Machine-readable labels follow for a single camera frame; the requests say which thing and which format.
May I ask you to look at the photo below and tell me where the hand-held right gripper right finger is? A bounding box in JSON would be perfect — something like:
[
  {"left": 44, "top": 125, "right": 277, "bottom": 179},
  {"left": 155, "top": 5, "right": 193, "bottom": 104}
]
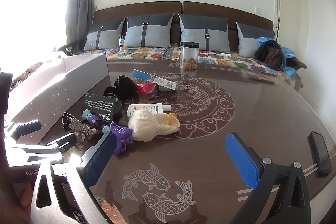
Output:
[{"left": 225, "top": 132, "right": 309, "bottom": 224}]

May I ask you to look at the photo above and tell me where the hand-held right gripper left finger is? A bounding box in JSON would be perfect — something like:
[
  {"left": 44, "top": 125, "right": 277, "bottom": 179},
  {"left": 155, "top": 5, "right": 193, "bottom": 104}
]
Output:
[{"left": 30, "top": 132, "right": 118, "bottom": 224}]

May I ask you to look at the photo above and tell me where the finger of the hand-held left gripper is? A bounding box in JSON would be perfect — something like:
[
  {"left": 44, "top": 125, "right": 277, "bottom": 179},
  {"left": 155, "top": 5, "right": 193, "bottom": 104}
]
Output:
[
  {"left": 12, "top": 132, "right": 76, "bottom": 161},
  {"left": 5, "top": 120, "right": 42, "bottom": 144}
]

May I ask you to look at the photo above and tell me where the purple teal toy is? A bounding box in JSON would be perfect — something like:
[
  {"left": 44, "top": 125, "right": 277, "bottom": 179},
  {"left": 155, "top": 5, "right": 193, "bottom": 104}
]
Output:
[{"left": 81, "top": 109, "right": 133, "bottom": 156}]

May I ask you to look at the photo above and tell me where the grey glitter bow hair clip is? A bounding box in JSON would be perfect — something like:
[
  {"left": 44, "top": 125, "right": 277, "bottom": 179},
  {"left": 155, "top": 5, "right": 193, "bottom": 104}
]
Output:
[{"left": 62, "top": 112, "right": 101, "bottom": 140}]

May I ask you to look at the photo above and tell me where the white cardboard box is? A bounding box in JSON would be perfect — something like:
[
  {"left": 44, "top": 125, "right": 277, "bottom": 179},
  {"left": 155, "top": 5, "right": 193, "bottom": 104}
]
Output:
[{"left": 0, "top": 52, "right": 111, "bottom": 169}]

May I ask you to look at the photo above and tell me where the black printed box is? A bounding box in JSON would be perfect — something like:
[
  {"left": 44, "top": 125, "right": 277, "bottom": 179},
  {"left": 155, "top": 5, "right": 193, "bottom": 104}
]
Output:
[{"left": 83, "top": 93, "right": 123, "bottom": 123}]

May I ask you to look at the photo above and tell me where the cream knitted cloth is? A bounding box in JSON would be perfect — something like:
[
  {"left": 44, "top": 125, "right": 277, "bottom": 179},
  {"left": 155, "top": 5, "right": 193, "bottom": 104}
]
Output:
[{"left": 128, "top": 109, "right": 181, "bottom": 142}]

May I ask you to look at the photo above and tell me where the white tube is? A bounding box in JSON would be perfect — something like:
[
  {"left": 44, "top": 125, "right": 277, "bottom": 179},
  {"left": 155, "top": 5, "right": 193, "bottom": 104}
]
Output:
[{"left": 127, "top": 104, "right": 172, "bottom": 118}]

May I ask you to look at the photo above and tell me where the black lace cloth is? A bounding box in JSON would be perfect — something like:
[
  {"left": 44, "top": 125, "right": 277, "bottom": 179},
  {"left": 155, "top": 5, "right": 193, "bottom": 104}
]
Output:
[{"left": 104, "top": 75, "right": 138, "bottom": 104}]

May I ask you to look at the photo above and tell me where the red snack packet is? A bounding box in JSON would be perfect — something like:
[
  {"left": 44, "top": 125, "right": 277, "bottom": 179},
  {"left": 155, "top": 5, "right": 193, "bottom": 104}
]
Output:
[{"left": 135, "top": 82, "right": 158, "bottom": 95}]

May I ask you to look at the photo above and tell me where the blue white medicine box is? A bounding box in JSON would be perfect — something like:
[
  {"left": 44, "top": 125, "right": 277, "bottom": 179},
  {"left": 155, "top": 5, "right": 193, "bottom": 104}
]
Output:
[{"left": 132, "top": 69, "right": 178, "bottom": 91}]

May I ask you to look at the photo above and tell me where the brown patterned desktop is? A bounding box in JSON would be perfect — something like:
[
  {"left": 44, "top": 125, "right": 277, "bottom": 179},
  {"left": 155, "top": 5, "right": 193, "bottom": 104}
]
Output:
[{"left": 0, "top": 57, "right": 336, "bottom": 224}]

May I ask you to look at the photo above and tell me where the person's left hand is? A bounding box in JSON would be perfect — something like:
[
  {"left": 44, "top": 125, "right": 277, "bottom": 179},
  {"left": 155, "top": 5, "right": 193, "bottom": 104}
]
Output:
[{"left": 20, "top": 182, "right": 34, "bottom": 210}]

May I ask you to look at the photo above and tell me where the black smartphone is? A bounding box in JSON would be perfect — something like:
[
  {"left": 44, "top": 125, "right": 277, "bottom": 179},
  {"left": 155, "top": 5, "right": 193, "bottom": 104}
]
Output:
[{"left": 307, "top": 131, "right": 332, "bottom": 176}]

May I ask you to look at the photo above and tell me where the dark wooden chair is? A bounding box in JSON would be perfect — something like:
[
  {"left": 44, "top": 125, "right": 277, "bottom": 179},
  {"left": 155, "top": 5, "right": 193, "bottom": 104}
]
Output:
[{"left": 54, "top": 40, "right": 79, "bottom": 55}]

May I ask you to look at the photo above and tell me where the dark brown bag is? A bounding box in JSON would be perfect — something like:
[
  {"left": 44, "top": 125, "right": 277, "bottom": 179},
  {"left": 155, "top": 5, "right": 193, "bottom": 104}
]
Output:
[{"left": 254, "top": 39, "right": 285, "bottom": 71}]

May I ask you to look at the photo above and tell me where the floral blanket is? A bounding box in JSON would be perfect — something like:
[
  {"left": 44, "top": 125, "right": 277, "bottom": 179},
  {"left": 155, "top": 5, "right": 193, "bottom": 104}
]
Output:
[{"left": 79, "top": 44, "right": 302, "bottom": 83}]

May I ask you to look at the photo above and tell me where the clear jar with black lid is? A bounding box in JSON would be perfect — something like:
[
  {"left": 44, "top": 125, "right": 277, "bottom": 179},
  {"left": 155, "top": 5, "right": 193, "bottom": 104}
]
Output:
[{"left": 180, "top": 42, "right": 200, "bottom": 70}]

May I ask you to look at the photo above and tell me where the black and blue bag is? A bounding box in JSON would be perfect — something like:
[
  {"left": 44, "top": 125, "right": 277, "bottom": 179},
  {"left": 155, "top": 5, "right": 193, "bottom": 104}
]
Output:
[{"left": 257, "top": 36, "right": 302, "bottom": 77}]

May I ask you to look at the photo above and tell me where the grey two-tone pillow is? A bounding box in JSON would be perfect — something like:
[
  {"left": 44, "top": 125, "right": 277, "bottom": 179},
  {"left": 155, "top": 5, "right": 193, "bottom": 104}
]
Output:
[
  {"left": 178, "top": 14, "right": 231, "bottom": 53},
  {"left": 236, "top": 22, "right": 276, "bottom": 59},
  {"left": 83, "top": 17, "right": 126, "bottom": 51},
  {"left": 124, "top": 13, "right": 175, "bottom": 48}
]

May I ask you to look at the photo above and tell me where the white door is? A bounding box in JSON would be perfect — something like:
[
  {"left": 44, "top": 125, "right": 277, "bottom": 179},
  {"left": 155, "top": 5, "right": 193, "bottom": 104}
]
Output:
[{"left": 273, "top": 0, "right": 310, "bottom": 64}]

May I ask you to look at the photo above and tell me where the brown wooden sofa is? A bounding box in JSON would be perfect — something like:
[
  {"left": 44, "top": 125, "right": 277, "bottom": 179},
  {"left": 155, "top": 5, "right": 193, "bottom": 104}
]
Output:
[{"left": 76, "top": 1, "right": 305, "bottom": 90}]

